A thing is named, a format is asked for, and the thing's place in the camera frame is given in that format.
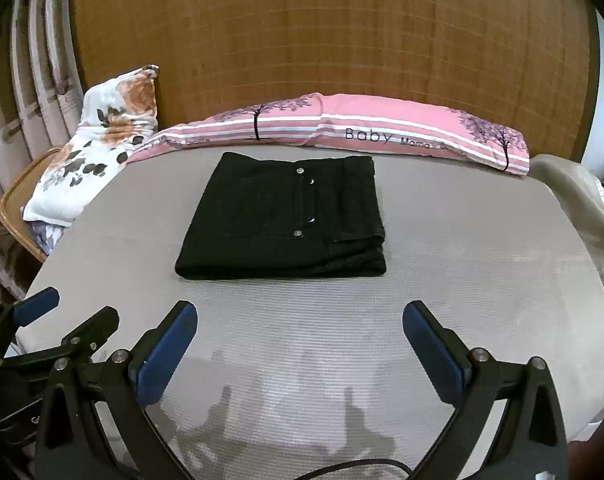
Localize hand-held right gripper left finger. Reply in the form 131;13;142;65
34;300;199;480

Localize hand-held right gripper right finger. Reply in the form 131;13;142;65
402;300;569;480

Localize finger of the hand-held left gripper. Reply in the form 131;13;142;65
0;306;120;367
0;286;61;350

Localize black pants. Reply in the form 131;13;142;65
174;151;387;281

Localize grey floral cloth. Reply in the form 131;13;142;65
31;219;70;257

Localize wicker chair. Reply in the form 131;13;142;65
0;146;65;263

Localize grey ribbed bed mat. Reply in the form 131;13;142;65
14;145;604;480

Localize white floral pillow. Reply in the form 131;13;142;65
22;64;161;223

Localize beige curtain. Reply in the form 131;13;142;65
0;0;85;306

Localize beige satin blanket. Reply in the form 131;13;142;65
529;154;604;322

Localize pink striped pillow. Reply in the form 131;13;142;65
127;92;530;176

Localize wooden headboard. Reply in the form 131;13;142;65
69;0;600;161

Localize black cable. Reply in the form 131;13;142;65
302;459;414;480

